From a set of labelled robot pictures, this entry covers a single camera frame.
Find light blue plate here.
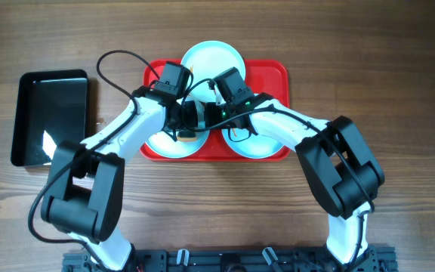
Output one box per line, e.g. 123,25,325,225
180,41,246,104
221,128,284,159
144,100,210,159

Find red serving tray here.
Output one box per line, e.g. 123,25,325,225
140,58,291,162

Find black water tray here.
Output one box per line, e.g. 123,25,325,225
11,69,89,167

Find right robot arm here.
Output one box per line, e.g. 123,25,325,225
204,94,384,269

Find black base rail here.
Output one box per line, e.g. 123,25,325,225
61,246,399,272

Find orange and green sponge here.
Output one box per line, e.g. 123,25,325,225
177,130,198,142

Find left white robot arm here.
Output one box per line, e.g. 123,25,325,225
32,86,204,271

